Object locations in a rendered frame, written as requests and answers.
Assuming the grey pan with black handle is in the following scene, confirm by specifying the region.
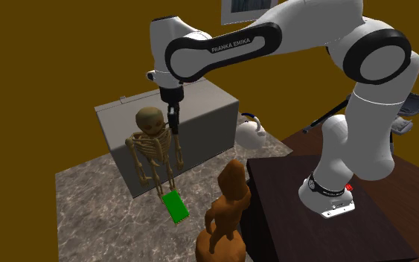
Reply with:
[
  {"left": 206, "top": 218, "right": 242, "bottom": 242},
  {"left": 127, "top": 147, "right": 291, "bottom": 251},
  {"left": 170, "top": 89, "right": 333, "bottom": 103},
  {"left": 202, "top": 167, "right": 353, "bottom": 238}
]
[{"left": 301, "top": 92, "right": 419, "bottom": 135}]

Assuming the dark brown robot stand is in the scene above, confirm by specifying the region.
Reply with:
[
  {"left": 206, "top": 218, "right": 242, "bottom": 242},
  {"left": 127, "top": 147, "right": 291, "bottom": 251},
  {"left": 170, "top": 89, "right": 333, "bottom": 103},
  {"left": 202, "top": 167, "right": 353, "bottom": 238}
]
[{"left": 240, "top": 153, "right": 419, "bottom": 262}]

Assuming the white kettle with blue handle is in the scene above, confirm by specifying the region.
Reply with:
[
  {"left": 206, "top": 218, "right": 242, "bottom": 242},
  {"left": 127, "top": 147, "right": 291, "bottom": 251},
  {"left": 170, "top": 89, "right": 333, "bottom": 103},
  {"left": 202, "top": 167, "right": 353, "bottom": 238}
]
[{"left": 234, "top": 112, "right": 267, "bottom": 151}]

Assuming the brown human figure statue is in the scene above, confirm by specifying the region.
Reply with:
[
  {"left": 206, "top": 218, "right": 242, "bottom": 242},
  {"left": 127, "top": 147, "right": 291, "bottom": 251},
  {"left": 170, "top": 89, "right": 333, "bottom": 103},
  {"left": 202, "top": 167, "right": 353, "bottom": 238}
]
[{"left": 194, "top": 159, "right": 253, "bottom": 262}]

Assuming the grey box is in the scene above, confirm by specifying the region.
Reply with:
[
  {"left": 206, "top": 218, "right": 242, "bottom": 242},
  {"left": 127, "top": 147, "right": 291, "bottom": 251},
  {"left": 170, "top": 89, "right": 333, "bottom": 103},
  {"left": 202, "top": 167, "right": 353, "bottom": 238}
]
[{"left": 94, "top": 77, "right": 240, "bottom": 199}]

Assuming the dark wooden table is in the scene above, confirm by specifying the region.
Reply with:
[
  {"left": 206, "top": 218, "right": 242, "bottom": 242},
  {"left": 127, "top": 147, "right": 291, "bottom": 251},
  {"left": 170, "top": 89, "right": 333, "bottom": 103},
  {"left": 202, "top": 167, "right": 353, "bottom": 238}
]
[{"left": 281, "top": 122, "right": 419, "bottom": 262}]

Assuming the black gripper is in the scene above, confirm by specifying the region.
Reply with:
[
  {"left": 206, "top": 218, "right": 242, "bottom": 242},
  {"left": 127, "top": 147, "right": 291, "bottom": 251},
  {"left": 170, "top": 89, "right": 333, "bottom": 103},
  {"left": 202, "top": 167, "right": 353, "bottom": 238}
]
[{"left": 159, "top": 86, "right": 186, "bottom": 135}]

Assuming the small grey object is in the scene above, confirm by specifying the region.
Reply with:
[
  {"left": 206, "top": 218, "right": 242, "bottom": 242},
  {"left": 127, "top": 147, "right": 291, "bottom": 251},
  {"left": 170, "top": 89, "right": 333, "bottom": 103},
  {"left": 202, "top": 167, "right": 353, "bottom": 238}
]
[{"left": 390, "top": 115, "right": 415, "bottom": 136}]

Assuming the tan skeleton figure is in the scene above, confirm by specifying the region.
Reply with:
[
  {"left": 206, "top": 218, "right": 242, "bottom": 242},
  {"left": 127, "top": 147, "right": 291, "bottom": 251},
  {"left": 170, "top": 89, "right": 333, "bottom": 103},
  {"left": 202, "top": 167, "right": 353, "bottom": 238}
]
[{"left": 124, "top": 106, "right": 185, "bottom": 199}]

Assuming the white framed wall picture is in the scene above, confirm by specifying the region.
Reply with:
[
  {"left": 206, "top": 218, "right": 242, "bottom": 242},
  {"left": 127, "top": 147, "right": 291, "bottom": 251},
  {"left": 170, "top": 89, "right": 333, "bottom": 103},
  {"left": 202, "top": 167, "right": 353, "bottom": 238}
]
[{"left": 220, "top": 0, "right": 279, "bottom": 26}]

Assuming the green flat card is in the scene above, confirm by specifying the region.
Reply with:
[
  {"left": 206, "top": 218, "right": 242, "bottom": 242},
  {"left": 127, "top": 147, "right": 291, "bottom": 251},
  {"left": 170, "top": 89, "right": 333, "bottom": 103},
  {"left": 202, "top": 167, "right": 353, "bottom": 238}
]
[{"left": 161, "top": 190, "right": 191, "bottom": 226}]

